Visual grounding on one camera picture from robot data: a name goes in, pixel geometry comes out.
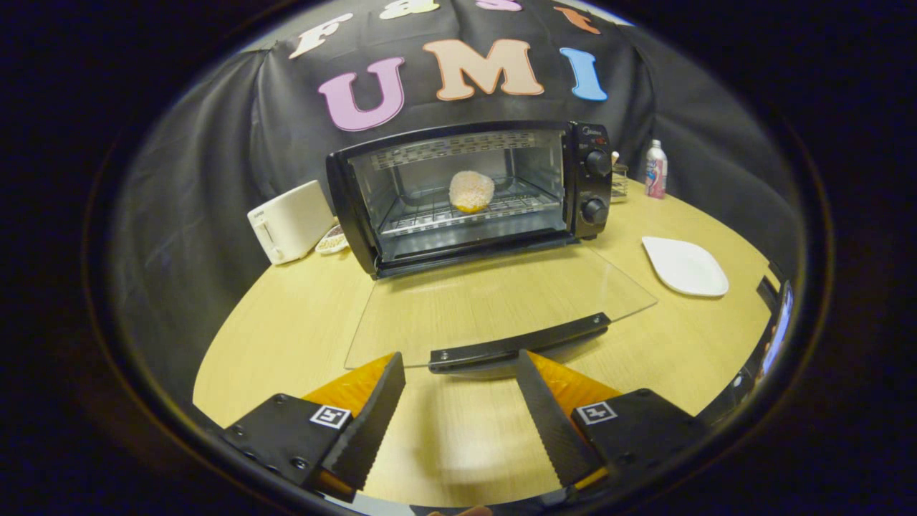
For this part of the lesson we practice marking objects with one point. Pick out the white bread toaster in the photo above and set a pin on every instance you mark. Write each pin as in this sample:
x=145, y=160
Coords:
x=294, y=222

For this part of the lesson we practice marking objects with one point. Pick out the black backdrop cloth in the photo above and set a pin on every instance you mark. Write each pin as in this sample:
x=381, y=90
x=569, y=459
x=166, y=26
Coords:
x=186, y=179

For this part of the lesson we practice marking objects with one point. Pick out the white plate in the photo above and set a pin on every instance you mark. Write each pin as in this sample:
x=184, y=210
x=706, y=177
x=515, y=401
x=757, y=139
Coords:
x=684, y=266

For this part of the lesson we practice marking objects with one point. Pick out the black table clamp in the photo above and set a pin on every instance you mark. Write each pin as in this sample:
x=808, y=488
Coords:
x=766, y=290

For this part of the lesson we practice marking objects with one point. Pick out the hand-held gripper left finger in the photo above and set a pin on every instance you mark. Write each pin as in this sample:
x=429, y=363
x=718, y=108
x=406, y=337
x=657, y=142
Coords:
x=369, y=430

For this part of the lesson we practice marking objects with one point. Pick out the black toaster oven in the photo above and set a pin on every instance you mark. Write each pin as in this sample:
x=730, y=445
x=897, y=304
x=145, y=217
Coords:
x=594, y=186

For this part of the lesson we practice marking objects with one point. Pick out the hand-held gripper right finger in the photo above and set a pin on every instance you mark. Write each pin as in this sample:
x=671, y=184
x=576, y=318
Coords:
x=548, y=423

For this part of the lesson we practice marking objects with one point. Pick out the drink bottle with pink label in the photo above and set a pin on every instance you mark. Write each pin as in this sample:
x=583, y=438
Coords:
x=656, y=172

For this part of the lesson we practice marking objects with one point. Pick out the small dish of snacks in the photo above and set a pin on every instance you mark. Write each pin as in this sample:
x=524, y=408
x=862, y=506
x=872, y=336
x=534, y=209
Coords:
x=333, y=240

